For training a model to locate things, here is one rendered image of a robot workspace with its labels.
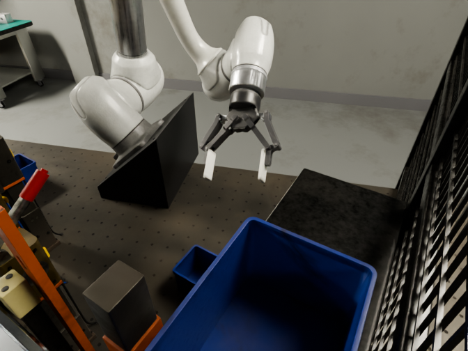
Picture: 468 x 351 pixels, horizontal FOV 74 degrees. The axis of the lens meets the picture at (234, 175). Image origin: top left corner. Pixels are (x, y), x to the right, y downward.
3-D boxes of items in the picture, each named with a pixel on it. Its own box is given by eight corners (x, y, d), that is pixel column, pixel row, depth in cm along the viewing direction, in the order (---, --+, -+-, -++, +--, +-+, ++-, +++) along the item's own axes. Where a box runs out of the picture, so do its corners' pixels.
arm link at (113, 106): (104, 155, 109) (51, 108, 101) (132, 127, 121) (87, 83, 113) (126, 137, 98) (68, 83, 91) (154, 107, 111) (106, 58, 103)
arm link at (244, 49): (279, 74, 75) (251, 95, 86) (285, 20, 79) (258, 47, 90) (240, 56, 70) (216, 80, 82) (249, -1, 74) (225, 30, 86)
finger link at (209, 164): (210, 149, 73) (207, 149, 74) (205, 177, 72) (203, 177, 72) (216, 153, 76) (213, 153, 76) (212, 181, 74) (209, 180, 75)
